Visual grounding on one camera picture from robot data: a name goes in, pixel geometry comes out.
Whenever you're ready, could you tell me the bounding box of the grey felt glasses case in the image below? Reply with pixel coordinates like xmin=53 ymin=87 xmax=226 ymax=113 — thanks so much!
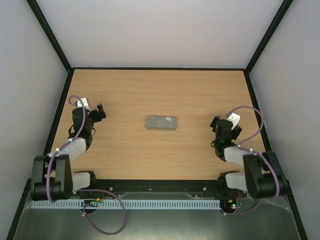
xmin=145 ymin=115 xmax=177 ymax=131

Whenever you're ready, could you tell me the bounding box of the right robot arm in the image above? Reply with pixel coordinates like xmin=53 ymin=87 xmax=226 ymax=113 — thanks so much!
xmin=210 ymin=113 xmax=289 ymax=199

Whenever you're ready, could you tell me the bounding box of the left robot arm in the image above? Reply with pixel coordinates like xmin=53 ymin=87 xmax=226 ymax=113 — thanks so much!
xmin=30 ymin=102 xmax=107 ymax=202

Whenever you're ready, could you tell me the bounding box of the right green circuit board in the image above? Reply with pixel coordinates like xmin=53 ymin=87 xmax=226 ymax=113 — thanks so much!
xmin=227 ymin=197 xmax=244 ymax=210

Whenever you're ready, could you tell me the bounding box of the green circuit board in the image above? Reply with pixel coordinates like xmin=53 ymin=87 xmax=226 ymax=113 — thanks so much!
xmin=83 ymin=197 xmax=104 ymax=205
xmin=227 ymin=197 xmax=244 ymax=210

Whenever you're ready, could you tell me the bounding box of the left green circuit board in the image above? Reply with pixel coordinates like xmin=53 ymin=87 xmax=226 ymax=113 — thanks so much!
xmin=83 ymin=197 xmax=104 ymax=205

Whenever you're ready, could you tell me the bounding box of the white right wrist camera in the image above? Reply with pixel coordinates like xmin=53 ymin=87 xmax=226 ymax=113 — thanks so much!
xmin=226 ymin=112 xmax=241 ymax=131

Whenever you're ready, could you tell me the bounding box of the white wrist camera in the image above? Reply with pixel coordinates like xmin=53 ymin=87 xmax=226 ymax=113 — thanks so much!
xmin=226 ymin=112 xmax=241 ymax=131
xmin=75 ymin=97 xmax=90 ymax=110

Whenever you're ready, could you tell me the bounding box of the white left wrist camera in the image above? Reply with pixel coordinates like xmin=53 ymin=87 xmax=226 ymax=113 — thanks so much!
xmin=75 ymin=97 xmax=90 ymax=110

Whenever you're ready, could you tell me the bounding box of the black aluminium frame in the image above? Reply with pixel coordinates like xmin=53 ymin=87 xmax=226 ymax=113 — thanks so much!
xmin=5 ymin=0 xmax=309 ymax=240

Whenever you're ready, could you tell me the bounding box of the light blue slotted cable duct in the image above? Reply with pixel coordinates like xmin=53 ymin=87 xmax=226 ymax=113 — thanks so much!
xmin=30 ymin=199 xmax=221 ymax=210

